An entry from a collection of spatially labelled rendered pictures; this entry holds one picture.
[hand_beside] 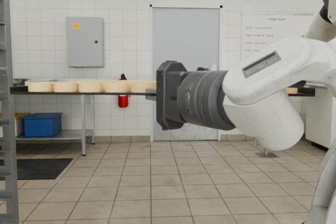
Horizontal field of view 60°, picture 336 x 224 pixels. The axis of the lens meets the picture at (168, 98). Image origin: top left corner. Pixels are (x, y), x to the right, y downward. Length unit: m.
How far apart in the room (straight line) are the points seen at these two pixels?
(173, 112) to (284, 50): 0.21
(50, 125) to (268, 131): 3.79
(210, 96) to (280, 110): 0.09
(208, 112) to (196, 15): 4.24
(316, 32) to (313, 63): 0.80
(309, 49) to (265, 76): 0.05
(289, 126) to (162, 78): 0.22
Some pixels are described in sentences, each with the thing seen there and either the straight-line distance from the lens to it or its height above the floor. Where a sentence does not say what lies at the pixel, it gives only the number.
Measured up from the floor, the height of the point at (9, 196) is 0.59.
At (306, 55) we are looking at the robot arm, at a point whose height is 1.06.
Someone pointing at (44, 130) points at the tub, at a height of 0.32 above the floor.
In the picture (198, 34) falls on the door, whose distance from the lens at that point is 4.58.
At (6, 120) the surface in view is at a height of 0.88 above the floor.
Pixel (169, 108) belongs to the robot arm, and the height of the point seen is 0.98.
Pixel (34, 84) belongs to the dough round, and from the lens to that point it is 0.68.
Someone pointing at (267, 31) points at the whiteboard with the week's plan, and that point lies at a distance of 4.84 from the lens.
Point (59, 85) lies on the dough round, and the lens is 0.65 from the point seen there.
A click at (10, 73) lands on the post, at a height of 1.04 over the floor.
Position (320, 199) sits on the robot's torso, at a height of 0.70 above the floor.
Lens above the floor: 1.04
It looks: 5 degrees down
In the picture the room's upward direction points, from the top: straight up
